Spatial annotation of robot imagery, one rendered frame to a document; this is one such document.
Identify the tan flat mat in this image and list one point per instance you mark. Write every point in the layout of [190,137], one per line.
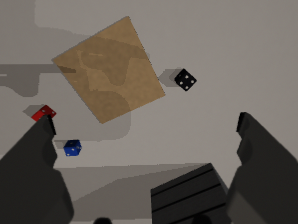
[111,72]

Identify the black die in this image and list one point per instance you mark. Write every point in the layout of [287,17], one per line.
[185,80]

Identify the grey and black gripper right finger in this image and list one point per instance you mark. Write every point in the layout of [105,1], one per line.
[264,189]

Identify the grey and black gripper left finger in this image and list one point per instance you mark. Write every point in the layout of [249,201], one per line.
[31,191]

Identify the blue die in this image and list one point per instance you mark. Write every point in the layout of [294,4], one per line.
[72,148]

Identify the red die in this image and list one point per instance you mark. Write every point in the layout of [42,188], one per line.
[44,110]

